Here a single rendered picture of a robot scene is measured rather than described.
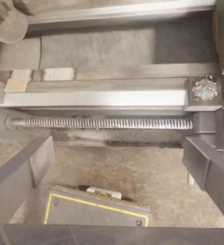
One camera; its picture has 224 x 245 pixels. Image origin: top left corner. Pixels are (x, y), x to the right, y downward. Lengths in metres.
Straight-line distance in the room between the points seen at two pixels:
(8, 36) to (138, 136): 0.78
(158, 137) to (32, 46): 0.83
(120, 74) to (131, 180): 1.00
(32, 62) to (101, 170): 0.96
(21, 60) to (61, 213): 0.95
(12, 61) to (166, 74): 0.74
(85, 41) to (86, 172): 1.04
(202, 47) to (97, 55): 0.45
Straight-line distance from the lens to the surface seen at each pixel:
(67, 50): 0.90
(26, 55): 1.00
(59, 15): 0.85
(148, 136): 1.04
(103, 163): 1.48
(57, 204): 1.30
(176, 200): 1.54
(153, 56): 0.82
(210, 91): 0.64
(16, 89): 0.76
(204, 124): 0.69
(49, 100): 0.72
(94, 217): 1.25
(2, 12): 0.57
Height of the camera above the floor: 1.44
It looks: 79 degrees down
